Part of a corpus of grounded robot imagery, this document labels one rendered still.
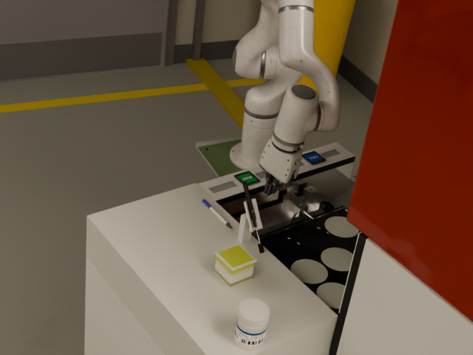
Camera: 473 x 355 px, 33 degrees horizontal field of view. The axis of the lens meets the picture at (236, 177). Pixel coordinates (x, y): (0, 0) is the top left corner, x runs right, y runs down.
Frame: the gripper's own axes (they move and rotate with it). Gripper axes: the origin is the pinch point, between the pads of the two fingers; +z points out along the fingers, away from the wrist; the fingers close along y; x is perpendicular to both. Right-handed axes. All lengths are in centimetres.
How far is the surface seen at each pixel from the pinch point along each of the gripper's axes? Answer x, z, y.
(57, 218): -34, 128, 118
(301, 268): 1.9, 14.7, -17.9
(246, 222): 13.0, 3.1, -3.6
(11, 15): -96, 106, 242
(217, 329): 41.3, 7.3, -21.4
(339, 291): 1.9, 12.7, -30.4
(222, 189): -2.4, 14.5, 16.2
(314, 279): 3.2, 13.9, -23.1
